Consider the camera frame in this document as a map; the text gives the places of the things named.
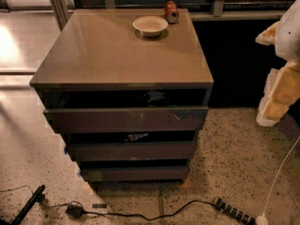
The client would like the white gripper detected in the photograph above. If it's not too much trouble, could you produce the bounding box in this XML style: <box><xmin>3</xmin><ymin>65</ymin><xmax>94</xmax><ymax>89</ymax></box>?
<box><xmin>255</xmin><ymin>0</ymin><xmax>300</xmax><ymax>127</ymax></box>

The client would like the drawer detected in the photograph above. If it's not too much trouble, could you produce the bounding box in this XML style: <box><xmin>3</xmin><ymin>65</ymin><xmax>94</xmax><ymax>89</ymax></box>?
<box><xmin>67</xmin><ymin>142</ymin><xmax>196</xmax><ymax>161</ymax></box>
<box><xmin>81</xmin><ymin>166</ymin><xmax>189</xmax><ymax>182</ymax></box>
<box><xmin>44</xmin><ymin>106</ymin><xmax>208</xmax><ymax>133</ymax></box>

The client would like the grey drawer cabinet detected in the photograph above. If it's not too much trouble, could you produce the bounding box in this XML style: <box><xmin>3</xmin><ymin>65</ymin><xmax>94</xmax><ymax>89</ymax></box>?
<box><xmin>29</xmin><ymin>7</ymin><xmax>215</xmax><ymax>190</ymax></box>

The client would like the orange soda can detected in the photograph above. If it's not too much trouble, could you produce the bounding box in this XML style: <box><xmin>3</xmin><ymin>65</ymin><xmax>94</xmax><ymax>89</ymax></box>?
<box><xmin>164</xmin><ymin>1</ymin><xmax>179</xmax><ymax>23</ymax></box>

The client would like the white bowl on cabinet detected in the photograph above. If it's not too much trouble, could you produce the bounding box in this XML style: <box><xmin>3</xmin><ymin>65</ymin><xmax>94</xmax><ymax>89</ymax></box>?
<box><xmin>133</xmin><ymin>16</ymin><xmax>168</xmax><ymax>38</ymax></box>

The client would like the black power strip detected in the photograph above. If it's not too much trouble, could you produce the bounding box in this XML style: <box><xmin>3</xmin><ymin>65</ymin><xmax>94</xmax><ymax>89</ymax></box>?
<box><xmin>213</xmin><ymin>197</ymin><xmax>256</xmax><ymax>225</ymax></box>

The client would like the green chip bag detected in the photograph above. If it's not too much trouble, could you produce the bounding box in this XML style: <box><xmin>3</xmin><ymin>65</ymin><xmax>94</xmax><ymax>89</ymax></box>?
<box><xmin>125</xmin><ymin>133</ymin><xmax>147</xmax><ymax>142</ymax></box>

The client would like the black power adapter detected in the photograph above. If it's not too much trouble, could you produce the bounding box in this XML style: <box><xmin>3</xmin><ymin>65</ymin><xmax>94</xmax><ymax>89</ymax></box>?
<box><xmin>66</xmin><ymin>202</ymin><xmax>83</xmax><ymax>218</ymax></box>

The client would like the black stand leg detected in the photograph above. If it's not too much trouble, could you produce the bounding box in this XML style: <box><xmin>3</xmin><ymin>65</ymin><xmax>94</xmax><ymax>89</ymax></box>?
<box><xmin>0</xmin><ymin>185</ymin><xmax>45</xmax><ymax>225</ymax></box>

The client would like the white cable with plug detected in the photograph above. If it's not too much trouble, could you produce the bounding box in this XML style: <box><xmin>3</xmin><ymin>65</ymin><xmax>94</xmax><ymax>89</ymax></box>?
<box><xmin>255</xmin><ymin>135</ymin><xmax>300</xmax><ymax>225</ymax></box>

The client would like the black power cable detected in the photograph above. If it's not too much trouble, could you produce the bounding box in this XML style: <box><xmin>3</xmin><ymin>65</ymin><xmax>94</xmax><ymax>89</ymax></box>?
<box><xmin>38</xmin><ymin>199</ymin><xmax>218</xmax><ymax>221</ymax></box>

